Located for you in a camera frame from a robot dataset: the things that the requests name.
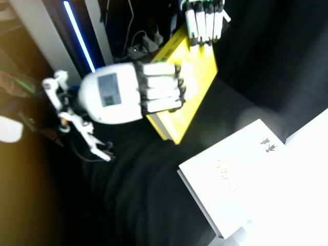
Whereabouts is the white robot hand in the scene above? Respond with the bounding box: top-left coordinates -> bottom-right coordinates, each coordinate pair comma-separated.
77,61 -> 187,126
179,0 -> 232,47

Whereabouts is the yellow book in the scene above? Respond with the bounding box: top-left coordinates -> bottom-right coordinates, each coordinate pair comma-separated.
145,25 -> 219,146

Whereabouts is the power strip with plugs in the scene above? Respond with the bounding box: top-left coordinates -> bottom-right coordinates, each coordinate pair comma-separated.
127,30 -> 165,54

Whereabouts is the blue white light strip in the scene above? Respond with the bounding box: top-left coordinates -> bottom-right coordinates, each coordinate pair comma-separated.
63,1 -> 96,74

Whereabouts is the white upright column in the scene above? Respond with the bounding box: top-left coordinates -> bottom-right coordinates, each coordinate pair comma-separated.
9,0 -> 115,85

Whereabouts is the black table cloth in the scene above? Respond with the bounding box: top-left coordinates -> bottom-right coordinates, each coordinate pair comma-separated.
51,0 -> 328,246

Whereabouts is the white book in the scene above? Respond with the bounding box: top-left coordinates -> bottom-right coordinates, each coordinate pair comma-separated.
177,118 -> 303,240

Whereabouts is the thin white cable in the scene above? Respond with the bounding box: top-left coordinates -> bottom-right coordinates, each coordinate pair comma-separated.
126,0 -> 134,50

